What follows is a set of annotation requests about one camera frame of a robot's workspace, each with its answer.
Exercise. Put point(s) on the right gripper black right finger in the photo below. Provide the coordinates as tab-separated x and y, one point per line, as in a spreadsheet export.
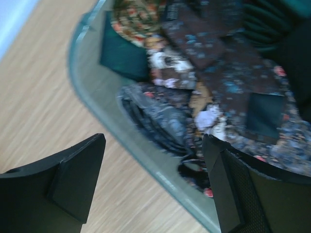
252	196

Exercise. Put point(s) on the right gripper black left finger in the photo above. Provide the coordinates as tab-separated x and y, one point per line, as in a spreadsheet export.
54	194

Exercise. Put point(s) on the dark navy floral tie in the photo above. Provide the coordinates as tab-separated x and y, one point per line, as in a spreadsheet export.
165	117

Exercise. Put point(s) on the brown blue floral tie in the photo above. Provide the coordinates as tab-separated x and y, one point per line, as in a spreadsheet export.
201	43

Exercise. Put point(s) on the teal plastic bin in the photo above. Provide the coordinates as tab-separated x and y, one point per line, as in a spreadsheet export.
97	87

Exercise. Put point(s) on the dark green tie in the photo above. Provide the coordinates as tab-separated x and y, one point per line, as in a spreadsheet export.
121	56

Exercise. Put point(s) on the orange green patterned tie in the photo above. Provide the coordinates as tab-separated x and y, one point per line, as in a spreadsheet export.
135	20

